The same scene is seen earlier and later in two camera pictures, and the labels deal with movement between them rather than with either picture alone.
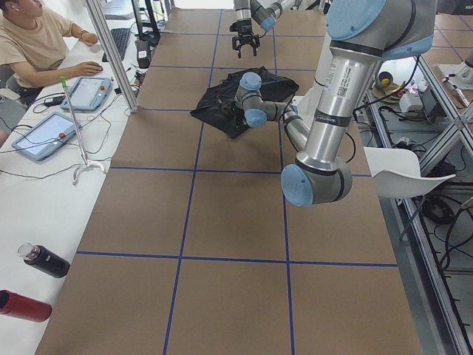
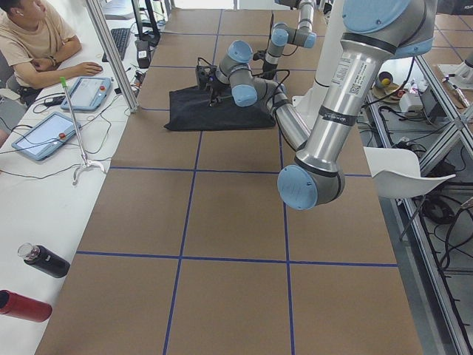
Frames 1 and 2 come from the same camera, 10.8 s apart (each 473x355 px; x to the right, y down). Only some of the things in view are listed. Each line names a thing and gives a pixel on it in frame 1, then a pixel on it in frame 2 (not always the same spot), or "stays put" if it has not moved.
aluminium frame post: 107,44 stays put
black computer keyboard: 120,36 stays put
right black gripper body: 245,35 → 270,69
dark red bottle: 15,305 stays put
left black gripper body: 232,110 → 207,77
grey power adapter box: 411,103 stays put
